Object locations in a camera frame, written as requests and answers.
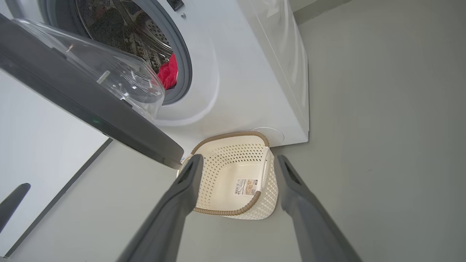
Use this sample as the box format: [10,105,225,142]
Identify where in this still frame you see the red and white garment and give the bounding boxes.
[157,53,179,90]

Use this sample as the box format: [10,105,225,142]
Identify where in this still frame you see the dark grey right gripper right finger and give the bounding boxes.
[276,155,362,262]

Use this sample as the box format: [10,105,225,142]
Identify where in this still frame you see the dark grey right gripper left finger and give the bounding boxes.
[116,154,204,262]

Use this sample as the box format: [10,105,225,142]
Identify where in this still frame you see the round white filter cover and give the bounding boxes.
[250,127,285,147]

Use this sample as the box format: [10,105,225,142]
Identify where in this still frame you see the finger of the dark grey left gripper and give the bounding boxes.
[0,183,31,234]

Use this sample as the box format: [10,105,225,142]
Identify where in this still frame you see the basket product label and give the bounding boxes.
[234,178,258,197]

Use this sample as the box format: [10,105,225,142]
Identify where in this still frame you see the cream perforated laundry basket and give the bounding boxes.
[177,131,279,221]

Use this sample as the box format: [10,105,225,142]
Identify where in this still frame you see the white front-load washing machine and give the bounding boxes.
[0,0,310,158]

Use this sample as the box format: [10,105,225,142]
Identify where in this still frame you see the black round washer door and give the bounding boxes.
[0,13,185,170]

